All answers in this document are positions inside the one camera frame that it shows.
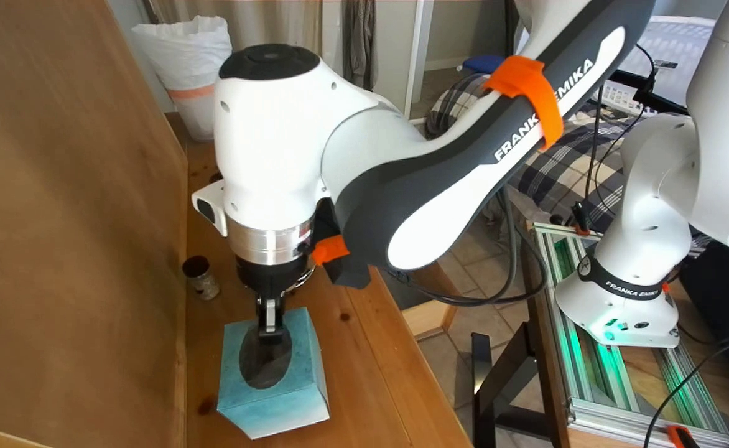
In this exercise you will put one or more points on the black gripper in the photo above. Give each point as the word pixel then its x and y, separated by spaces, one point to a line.
pixel 275 277

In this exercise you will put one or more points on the teal tissue box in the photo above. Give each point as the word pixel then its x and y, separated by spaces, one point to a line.
pixel 296 389

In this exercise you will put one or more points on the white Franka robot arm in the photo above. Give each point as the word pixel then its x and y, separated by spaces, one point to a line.
pixel 279 150

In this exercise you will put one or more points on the loose black-capped spice jar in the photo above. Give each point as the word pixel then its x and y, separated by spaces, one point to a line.
pixel 202 280

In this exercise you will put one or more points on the open wooden drawer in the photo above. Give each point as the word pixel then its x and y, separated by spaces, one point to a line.
pixel 429 318

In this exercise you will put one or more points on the black metal stand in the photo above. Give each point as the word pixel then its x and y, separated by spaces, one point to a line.
pixel 495 382

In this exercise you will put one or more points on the white bag-lined bin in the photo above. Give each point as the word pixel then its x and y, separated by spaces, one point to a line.
pixel 177 58

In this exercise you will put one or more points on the hanging grey garment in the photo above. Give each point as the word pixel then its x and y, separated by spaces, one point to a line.
pixel 360 41

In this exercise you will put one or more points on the white framed mirror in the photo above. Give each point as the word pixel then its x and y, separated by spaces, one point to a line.
pixel 419 41

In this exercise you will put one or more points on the black cabinet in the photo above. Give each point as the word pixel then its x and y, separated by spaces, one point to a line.
pixel 728 290

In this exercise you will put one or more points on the grey patterned quilt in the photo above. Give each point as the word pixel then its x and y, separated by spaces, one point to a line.
pixel 678 41

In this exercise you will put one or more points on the black wrist camera orange mount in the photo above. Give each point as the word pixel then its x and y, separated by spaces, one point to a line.
pixel 341 257

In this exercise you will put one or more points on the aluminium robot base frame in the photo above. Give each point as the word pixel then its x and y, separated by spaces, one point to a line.
pixel 596 374

